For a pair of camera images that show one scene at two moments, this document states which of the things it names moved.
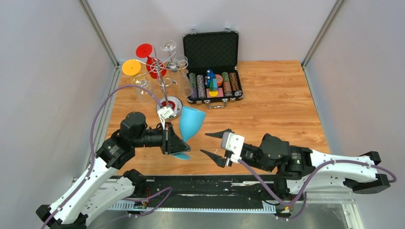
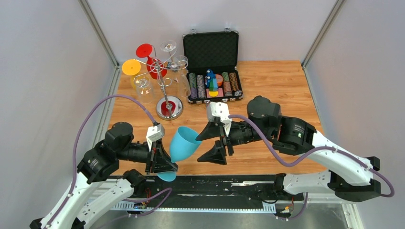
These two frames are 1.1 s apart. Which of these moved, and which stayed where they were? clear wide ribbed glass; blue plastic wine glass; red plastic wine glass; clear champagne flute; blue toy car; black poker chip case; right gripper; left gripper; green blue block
Moved: left gripper; blue plastic wine glass; right gripper
Stayed: clear wide ribbed glass; clear champagne flute; red plastic wine glass; blue toy car; green blue block; black poker chip case
